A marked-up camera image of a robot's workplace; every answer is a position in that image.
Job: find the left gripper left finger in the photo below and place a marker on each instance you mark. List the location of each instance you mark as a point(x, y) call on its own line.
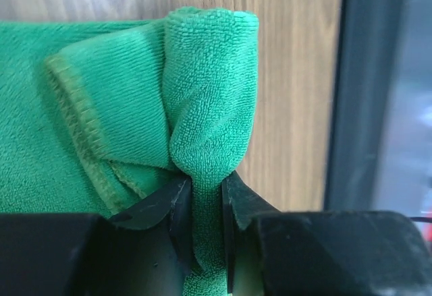
point(144, 250)

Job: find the green towel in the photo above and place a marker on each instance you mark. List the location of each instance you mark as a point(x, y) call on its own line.
point(96, 116)

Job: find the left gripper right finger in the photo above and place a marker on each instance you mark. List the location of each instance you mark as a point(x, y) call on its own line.
point(270, 252)

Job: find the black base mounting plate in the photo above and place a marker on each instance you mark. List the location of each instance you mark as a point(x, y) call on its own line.
point(364, 72)

